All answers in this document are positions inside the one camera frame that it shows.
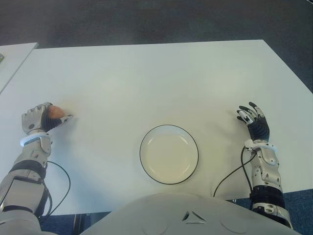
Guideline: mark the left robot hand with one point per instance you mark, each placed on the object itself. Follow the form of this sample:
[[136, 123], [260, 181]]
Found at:
[[34, 120]]

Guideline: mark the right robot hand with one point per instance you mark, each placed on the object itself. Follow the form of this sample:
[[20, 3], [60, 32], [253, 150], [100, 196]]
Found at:
[[259, 129]]

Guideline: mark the red yellow apple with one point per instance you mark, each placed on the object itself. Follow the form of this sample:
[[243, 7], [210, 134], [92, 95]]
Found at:
[[55, 112]]

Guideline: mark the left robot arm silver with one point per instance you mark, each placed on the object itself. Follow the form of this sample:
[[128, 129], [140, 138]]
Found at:
[[24, 176]]

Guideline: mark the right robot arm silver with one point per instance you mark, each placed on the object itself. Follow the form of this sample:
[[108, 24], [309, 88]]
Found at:
[[266, 171]]

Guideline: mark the white plate black rim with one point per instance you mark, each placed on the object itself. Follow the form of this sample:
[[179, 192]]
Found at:
[[168, 156]]

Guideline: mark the white side table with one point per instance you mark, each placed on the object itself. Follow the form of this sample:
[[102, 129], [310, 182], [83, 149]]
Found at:
[[14, 63]]

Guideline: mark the grey robot torso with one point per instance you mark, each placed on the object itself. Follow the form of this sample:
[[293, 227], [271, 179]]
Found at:
[[195, 215]]

